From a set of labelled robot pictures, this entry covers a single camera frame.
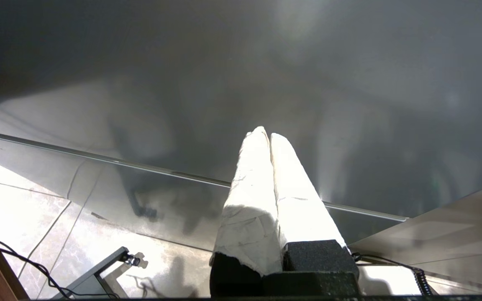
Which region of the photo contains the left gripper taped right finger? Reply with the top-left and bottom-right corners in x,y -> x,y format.
263,133 -> 361,297

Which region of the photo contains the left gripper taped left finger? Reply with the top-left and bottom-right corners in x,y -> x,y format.
210,126 -> 284,298

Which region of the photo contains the glossy grey appliance door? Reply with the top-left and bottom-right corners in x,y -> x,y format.
0,0 -> 482,253

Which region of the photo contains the beige cabinet panel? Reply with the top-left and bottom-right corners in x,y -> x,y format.
348,180 -> 482,291

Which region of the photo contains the black coiled cable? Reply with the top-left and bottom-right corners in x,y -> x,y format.
351,252 -> 434,296

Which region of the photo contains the thin black cable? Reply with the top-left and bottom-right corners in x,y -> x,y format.
0,239 -> 120,299

